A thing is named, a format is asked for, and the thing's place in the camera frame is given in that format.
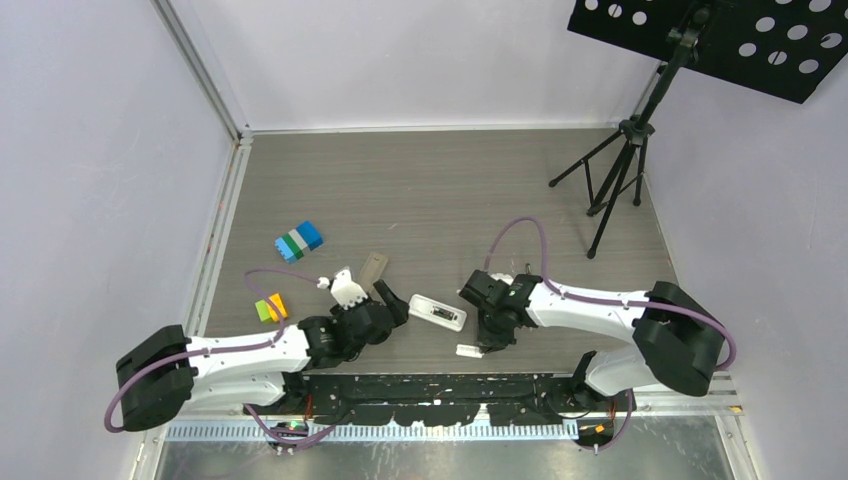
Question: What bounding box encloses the white remote control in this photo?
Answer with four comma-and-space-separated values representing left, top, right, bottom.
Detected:
408, 294, 467, 332

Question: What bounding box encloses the white battery cover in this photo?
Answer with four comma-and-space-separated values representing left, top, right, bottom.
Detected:
455, 344, 484, 359

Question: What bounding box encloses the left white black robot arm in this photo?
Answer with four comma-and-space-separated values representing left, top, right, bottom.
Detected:
104, 280, 410, 433

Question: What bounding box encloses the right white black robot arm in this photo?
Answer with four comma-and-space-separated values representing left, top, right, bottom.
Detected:
458, 270, 728, 411

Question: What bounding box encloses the translucent beige remote cover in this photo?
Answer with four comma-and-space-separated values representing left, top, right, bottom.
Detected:
357, 252, 389, 287

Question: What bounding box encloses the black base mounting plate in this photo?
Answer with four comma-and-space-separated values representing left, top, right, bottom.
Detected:
255, 373, 628, 427

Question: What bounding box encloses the yellow green toy brick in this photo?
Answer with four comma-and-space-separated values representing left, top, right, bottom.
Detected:
254, 293, 289, 324

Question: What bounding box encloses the blue white green toy brick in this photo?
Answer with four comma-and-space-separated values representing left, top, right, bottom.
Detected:
274, 221, 324, 264

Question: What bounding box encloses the black music stand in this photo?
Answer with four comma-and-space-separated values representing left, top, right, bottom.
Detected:
548, 1, 847, 258

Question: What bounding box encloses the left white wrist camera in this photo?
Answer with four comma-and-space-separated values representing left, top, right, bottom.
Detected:
330, 267, 368, 310

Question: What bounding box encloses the perforated metal cable tray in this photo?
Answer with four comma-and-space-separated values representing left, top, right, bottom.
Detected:
164, 419, 579, 442

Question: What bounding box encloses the aluminium corner frame post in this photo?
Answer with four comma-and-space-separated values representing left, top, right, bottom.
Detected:
150, 0, 252, 145

